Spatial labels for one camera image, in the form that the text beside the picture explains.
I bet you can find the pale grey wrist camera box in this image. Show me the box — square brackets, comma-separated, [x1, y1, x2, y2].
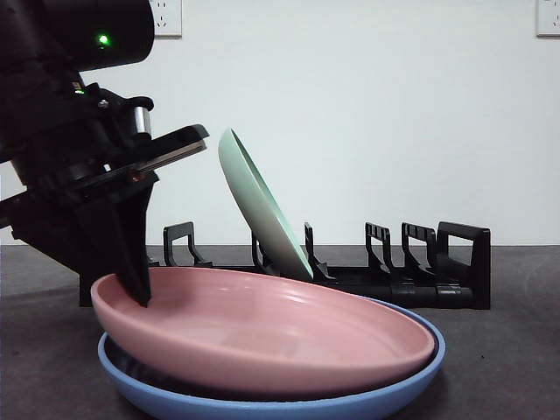
[130, 124, 209, 174]

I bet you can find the white wall socket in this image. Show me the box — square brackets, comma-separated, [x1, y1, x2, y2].
[535, 0, 560, 39]
[148, 0, 184, 39]

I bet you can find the blue plate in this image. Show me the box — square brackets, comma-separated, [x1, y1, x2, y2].
[96, 295, 447, 420]

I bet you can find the pink plate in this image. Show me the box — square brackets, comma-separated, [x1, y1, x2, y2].
[90, 266, 438, 394]

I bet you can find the black plastic dish rack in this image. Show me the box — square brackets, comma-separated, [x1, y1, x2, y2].
[79, 220, 492, 312]

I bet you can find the pale green plate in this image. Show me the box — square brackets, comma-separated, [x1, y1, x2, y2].
[218, 127, 315, 281]

